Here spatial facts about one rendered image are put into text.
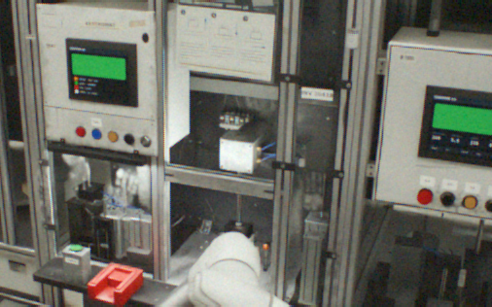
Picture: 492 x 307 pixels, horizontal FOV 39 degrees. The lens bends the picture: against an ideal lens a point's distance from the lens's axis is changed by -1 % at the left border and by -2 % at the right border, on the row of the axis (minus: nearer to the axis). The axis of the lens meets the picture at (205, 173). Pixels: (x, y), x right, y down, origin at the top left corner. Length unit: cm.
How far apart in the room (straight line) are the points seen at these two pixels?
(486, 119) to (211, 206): 122
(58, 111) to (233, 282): 101
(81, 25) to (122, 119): 32
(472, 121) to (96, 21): 113
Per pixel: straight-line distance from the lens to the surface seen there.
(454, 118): 190
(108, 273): 238
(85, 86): 224
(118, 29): 216
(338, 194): 206
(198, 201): 273
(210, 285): 159
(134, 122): 221
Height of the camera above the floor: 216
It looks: 22 degrees down
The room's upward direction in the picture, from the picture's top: 1 degrees clockwise
